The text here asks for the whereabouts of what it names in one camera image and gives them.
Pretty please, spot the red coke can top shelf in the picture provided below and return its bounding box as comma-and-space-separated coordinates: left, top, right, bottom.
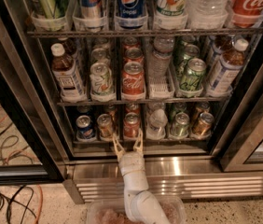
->
232, 0, 263, 28

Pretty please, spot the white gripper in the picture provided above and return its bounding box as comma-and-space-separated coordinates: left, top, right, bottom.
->
112, 130, 145, 175

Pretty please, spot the middle wire shelf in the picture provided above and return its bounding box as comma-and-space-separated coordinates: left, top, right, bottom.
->
57, 96, 230, 106

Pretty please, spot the tea bottle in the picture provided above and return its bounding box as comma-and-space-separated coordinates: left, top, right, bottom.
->
207, 37, 249, 93
205, 35, 233, 69
51, 43, 85, 102

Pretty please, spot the red bull can top shelf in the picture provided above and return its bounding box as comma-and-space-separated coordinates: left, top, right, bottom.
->
81, 0, 104, 19

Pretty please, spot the red coke can bottom rear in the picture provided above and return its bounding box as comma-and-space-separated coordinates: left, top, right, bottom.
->
125, 103, 141, 114

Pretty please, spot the black cable on floor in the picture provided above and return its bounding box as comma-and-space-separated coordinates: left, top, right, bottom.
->
0, 96, 39, 224

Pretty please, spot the clear plastic food container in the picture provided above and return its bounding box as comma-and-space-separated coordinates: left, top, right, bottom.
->
86, 196, 187, 224

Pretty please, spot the red coke can middle front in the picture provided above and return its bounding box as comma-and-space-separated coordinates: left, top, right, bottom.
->
122, 62, 144, 95

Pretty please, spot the tea bottle middle right rear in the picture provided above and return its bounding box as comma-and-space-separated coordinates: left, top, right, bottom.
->
205, 35, 233, 69

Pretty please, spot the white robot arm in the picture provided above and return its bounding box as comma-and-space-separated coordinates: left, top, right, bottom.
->
112, 129, 171, 224

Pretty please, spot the glass fridge door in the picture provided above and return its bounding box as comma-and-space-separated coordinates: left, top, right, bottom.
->
214, 34, 263, 173
0, 0, 66, 185

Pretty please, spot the white 7up can middle front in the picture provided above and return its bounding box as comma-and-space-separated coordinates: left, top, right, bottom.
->
90, 63, 113, 96

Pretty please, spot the left glass fridge door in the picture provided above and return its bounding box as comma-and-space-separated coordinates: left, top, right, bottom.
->
0, 0, 66, 185

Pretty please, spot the green can bottom front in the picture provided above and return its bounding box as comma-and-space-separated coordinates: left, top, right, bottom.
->
170, 112, 189, 138

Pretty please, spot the top wire shelf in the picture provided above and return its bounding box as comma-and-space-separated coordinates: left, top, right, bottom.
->
27, 27, 263, 38

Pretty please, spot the green can middle front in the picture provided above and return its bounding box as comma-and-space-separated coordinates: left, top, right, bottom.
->
179, 58, 206, 91

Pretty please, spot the gold can bottom right front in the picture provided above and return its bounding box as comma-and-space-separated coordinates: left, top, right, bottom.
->
192, 112, 215, 136

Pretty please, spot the tea bottle middle left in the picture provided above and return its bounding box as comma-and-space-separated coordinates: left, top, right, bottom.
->
51, 43, 85, 102

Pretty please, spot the clear water bottle bottom shelf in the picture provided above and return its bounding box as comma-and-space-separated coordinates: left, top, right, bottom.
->
146, 109, 168, 140

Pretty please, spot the orange cable on floor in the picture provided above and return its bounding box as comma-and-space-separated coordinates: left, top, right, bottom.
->
0, 105, 44, 224

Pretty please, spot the clear water bottle middle shelf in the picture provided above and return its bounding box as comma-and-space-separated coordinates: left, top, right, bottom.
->
148, 36, 175, 77

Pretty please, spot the right glass fridge door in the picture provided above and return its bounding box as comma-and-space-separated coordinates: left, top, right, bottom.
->
214, 34, 263, 173

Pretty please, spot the red coke can bottom front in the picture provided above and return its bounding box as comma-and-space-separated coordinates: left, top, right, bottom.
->
123, 112, 140, 138

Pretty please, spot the blue pepsi can bottom front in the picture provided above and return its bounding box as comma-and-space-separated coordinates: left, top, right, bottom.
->
76, 115, 95, 140

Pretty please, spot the blue pepsi can top shelf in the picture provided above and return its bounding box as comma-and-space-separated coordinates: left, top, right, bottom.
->
117, 0, 144, 28

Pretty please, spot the wire shelf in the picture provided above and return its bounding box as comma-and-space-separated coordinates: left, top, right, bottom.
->
57, 96, 230, 106
27, 27, 263, 38

